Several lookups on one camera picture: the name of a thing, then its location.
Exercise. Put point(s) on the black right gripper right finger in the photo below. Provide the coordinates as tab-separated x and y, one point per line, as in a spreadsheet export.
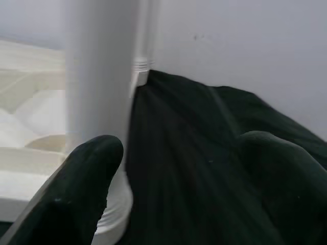
288	183

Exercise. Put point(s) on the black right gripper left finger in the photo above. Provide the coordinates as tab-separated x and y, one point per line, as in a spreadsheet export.
66	199

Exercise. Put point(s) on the white plastic table top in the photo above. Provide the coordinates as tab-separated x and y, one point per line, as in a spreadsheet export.
25	158

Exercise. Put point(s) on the black table cloth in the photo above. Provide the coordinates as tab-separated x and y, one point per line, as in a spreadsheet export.
191	153

